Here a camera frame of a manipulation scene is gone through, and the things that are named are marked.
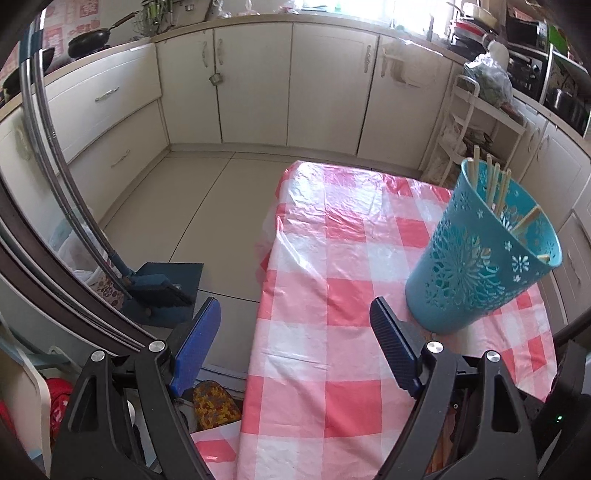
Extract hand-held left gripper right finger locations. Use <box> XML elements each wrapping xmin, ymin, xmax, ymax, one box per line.
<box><xmin>369</xmin><ymin>296</ymin><xmax>539</xmax><ymax>480</ymax></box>

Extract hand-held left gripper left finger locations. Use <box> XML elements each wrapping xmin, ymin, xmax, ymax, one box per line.
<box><xmin>55</xmin><ymin>296</ymin><xmax>222</xmax><ymax>480</ymax></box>

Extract blue perforated plastic basket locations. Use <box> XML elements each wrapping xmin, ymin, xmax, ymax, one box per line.
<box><xmin>405</xmin><ymin>157</ymin><xmax>563</xmax><ymax>334</ymax></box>

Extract bundle of wooden chopsticks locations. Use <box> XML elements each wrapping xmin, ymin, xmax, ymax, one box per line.
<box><xmin>466</xmin><ymin>144</ymin><xmax>552</xmax><ymax>264</ymax></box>

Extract yellow floral slipper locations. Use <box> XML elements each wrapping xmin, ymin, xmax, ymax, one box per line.
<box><xmin>191</xmin><ymin>379</ymin><xmax>243</xmax><ymax>432</ymax></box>

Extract pink checked plastic tablecloth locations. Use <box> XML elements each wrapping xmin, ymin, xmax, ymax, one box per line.
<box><xmin>191</xmin><ymin>159</ymin><xmax>557</xmax><ymax>480</ymax></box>

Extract red bag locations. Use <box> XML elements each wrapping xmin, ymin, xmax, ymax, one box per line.
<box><xmin>44</xmin><ymin>377</ymin><xmax>77</xmax><ymax>444</ymax></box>

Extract white floor plastic bag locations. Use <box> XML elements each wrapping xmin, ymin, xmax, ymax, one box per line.
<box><xmin>58</xmin><ymin>224</ymin><xmax>116</xmax><ymax>287</ymax></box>

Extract white chair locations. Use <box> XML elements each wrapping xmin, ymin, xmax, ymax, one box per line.
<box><xmin>0</xmin><ymin>351</ymin><xmax>54</xmax><ymax>476</ymax></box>

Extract cream base cabinet run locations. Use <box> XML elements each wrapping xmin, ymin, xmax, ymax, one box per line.
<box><xmin>154</xmin><ymin>14</ymin><xmax>462</xmax><ymax>171</ymax></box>
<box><xmin>508</xmin><ymin>99</ymin><xmax>591</xmax><ymax>324</ymax></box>

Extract white trolley rack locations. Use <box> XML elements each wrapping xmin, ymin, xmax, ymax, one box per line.
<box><xmin>422</xmin><ymin>74</ymin><xmax>529</xmax><ymax>185</ymax></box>

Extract cream drawer unit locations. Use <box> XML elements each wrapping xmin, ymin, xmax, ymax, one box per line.
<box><xmin>0</xmin><ymin>41</ymin><xmax>169</xmax><ymax>217</ymax></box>

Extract white hanging plastic bag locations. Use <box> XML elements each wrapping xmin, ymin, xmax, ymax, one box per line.
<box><xmin>383</xmin><ymin>41</ymin><xmax>423</xmax><ymax>86</ymax></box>

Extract plastic bag of greens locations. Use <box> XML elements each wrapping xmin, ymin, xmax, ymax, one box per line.
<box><xmin>463</xmin><ymin>53</ymin><xmax>513</xmax><ymax>107</ymax></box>

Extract steel pot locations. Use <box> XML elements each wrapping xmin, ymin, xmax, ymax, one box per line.
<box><xmin>551</xmin><ymin>88</ymin><xmax>583</xmax><ymax>116</ymax></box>

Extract black countertop oven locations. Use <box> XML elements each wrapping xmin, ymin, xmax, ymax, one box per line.
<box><xmin>505</xmin><ymin>48</ymin><xmax>550</xmax><ymax>95</ymax></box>

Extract white thermos jug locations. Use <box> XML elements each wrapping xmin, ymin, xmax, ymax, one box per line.
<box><xmin>482</xmin><ymin>39</ymin><xmax>510</xmax><ymax>65</ymax></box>

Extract black wok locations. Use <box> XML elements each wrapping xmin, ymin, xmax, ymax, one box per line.
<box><xmin>2</xmin><ymin>46</ymin><xmax>56</xmax><ymax>93</ymax></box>

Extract metal kitchen shelf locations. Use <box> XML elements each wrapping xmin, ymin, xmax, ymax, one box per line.
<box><xmin>540</xmin><ymin>46</ymin><xmax>591</xmax><ymax>134</ymax></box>

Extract black frying pan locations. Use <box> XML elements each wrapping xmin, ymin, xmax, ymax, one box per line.
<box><xmin>68</xmin><ymin>11</ymin><xmax>139</xmax><ymax>58</ymax></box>

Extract stack of pots and bowls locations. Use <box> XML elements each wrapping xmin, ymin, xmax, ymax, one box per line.
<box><xmin>445</xmin><ymin>2</ymin><xmax>502</xmax><ymax>51</ymax></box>

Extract utensil drying rack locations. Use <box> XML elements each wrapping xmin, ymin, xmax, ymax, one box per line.
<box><xmin>139</xmin><ymin>0</ymin><xmax>181</xmax><ymax>35</ymax></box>

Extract kitchen window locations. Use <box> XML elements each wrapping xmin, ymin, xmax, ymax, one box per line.
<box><xmin>295</xmin><ymin>0</ymin><xmax>435</xmax><ymax>28</ymax></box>

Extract blue long-handled dustpan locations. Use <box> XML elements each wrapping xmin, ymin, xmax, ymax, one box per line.
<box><xmin>28</xmin><ymin>28</ymin><xmax>205</xmax><ymax>329</ymax></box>

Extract dark sliding door frame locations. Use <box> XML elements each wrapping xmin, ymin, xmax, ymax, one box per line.
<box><xmin>0</xmin><ymin>138</ymin><xmax>153</xmax><ymax>356</ymax></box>

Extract red wall stickers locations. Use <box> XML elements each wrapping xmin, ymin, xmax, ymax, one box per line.
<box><xmin>39</xmin><ymin>0</ymin><xmax>100</xmax><ymax>49</ymax></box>

